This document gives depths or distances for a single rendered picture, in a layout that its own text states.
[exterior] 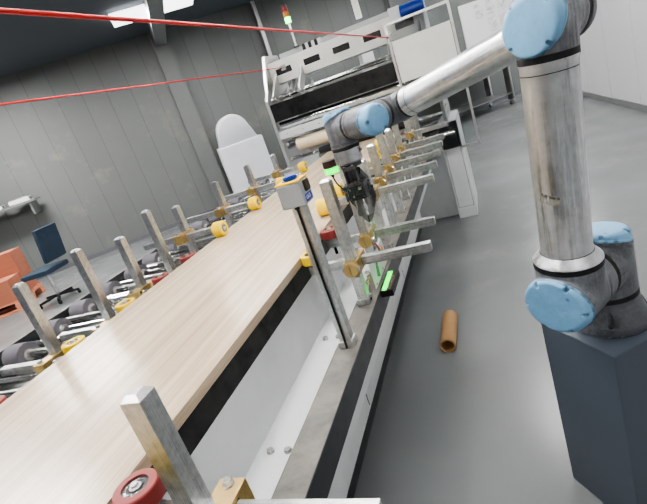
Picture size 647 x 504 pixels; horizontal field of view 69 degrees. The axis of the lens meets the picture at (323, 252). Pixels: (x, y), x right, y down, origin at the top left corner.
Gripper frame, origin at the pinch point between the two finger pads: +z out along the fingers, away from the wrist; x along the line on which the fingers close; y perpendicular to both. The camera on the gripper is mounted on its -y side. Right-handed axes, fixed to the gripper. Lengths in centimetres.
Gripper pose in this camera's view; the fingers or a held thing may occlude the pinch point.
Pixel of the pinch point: (369, 217)
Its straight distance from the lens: 161.9
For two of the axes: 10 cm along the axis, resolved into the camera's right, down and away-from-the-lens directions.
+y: -2.7, 3.9, -8.8
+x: 9.1, -2.0, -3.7
